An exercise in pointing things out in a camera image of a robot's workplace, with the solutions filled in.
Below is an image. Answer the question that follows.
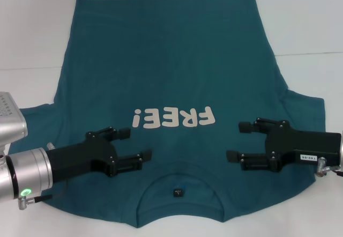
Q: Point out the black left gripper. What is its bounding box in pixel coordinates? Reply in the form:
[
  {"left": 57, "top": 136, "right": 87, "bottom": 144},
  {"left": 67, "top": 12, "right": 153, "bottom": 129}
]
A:
[{"left": 45, "top": 126, "right": 153, "bottom": 183}]

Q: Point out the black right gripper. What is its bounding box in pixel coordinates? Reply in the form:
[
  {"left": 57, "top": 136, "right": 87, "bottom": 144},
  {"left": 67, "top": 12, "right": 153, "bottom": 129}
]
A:
[{"left": 226, "top": 117, "right": 341, "bottom": 173}]

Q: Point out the teal t-shirt with FREE print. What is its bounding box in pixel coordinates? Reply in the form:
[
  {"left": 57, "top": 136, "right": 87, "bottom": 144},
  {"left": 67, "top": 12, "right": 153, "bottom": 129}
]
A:
[{"left": 8, "top": 0, "right": 328, "bottom": 223}]

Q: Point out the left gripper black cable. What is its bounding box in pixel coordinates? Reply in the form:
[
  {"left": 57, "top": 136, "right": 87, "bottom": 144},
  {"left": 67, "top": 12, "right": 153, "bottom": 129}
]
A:
[{"left": 17, "top": 193, "right": 54, "bottom": 211}]

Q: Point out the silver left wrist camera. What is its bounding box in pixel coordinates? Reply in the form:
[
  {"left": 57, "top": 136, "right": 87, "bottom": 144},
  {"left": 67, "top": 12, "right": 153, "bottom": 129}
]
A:
[{"left": 0, "top": 92, "right": 28, "bottom": 144}]

